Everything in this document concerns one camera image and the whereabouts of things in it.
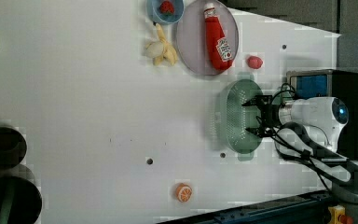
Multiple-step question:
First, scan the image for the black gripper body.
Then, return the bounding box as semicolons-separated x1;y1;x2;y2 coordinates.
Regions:
257;95;281;137

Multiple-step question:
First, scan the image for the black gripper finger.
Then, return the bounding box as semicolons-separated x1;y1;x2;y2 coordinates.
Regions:
242;96;261;106
246;127;263;136

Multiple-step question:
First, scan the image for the green oval strainer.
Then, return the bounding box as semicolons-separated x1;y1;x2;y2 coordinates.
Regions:
212;73;262;161

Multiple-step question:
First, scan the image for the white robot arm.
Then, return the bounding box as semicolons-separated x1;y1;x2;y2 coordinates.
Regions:
242;95;358;205

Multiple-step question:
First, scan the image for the green mug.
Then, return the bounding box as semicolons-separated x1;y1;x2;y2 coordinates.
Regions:
271;90;296;105

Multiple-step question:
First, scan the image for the loose red toy strawberry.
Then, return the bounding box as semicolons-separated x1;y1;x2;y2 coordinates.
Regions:
247;56;264;70

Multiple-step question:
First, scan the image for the toaster oven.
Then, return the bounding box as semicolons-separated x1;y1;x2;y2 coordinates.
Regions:
286;69;358;159

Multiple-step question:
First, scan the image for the red ketchup bottle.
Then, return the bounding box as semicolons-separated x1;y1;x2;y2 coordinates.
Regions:
203;2;233;71

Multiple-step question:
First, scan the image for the grey round plate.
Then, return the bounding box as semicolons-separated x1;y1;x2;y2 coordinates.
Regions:
176;0;239;76

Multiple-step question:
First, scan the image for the orange slice toy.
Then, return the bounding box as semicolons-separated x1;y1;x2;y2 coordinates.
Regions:
175;183;193;203

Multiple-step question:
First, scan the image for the peeled toy banana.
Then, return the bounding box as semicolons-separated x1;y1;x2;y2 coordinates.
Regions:
145;23;178;66

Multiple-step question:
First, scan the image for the yellow red emergency button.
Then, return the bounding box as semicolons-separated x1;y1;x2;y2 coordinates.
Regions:
328;205;353;224

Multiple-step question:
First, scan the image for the blue bowl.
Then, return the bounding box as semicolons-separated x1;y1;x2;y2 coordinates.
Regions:
146;0;185;24

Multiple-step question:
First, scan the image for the red strawberry in bowl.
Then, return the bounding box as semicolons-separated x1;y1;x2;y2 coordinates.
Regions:
159;0;174;15

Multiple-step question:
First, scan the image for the black round object upper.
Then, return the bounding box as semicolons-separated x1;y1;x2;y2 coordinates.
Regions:
0;127;27;170

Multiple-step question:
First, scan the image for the black round object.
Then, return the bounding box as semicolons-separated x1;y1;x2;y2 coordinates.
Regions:
0;176;42;224
0;127;27;170

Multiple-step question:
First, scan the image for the black round object lower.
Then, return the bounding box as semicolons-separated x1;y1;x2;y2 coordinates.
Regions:
0;176;42;224

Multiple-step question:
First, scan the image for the blue rail base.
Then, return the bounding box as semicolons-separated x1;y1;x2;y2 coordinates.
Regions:
159;190;337;224

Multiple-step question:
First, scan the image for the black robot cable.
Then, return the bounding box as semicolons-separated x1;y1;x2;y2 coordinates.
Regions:
255;82;358;206

